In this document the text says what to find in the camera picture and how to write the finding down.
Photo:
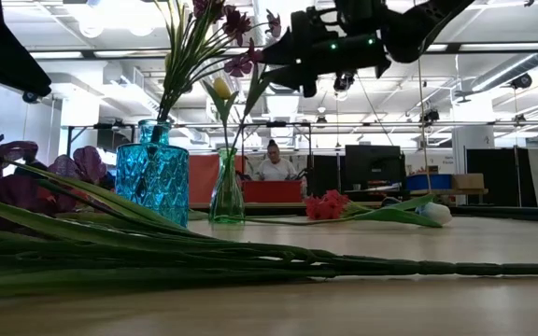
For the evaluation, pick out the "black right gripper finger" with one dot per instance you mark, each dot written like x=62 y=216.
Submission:
x=290 y=49
x=304 y=79

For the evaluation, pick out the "purple artificial flower bunch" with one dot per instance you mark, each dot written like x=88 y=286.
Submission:
x=157 y=266
x=237 y=65

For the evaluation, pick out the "yellow artificial tulip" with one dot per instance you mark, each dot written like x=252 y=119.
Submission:
x=222 y=88

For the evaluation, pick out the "red artificial flower bunch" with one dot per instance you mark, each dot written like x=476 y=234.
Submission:
x=75 y=195
x=325 y=206

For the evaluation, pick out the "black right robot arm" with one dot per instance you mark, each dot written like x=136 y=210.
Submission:
x=418 y=28

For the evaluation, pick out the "green glass vase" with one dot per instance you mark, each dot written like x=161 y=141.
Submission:
x=227 y=196

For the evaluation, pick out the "blue textured glass vase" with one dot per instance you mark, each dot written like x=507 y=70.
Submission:
x=152 y=177

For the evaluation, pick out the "thin hanging pole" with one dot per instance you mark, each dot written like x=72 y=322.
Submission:
x=421 y=93

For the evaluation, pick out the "person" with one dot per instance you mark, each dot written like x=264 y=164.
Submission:
x=276 y=169

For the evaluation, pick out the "small black monitor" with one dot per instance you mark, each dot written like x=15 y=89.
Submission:
x=325 y=172

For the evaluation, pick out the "large black monitor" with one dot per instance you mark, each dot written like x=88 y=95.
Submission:
x=372 y=163

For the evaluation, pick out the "orange partition panel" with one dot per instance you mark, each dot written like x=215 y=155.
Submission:
x=202 y=177

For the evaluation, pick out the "white pillar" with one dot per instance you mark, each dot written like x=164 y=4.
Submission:
x=472 y=140

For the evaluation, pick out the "blue plastic bin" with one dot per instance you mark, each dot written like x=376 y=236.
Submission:
x=430 y=182

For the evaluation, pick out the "black overhead crossbar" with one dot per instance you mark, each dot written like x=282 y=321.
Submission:
x=507 y=47

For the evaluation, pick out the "wooden shelf board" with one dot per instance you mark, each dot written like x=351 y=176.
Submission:
x=446 y=191

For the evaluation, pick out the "brown cardboard box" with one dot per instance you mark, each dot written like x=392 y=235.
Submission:
x=468 y=181

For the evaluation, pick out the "black partition panel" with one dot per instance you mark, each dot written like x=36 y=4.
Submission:
x=498 y=175

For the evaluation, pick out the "black hanging camera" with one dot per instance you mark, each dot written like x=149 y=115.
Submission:
x=344 y=83
x=31 y=97
x=430 y=116
x=521 y=81

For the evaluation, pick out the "white ventilation duct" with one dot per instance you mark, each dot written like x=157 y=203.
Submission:
x=284 y=105

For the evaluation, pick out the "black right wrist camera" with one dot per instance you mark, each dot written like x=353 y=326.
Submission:
x=360 y=16

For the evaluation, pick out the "black background rig frame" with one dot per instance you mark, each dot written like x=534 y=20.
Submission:
x=390 y=124

